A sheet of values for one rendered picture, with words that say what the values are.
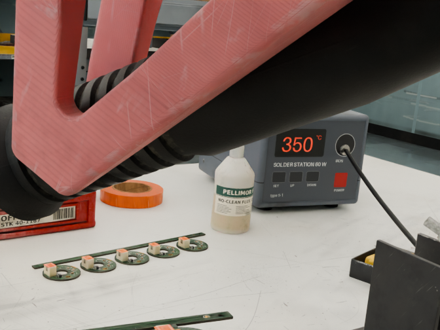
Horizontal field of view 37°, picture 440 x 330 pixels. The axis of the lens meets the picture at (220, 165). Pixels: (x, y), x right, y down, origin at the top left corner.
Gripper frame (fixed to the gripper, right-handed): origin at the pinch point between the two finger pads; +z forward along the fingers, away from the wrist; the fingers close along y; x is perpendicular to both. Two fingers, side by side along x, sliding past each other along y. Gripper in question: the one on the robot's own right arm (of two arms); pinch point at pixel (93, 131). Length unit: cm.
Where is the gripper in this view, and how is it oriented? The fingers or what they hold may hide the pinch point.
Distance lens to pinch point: 13.3
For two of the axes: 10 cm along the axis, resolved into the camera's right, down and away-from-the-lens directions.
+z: -5.3, 7.7, 3.5
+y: -3.4, 1.8, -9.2
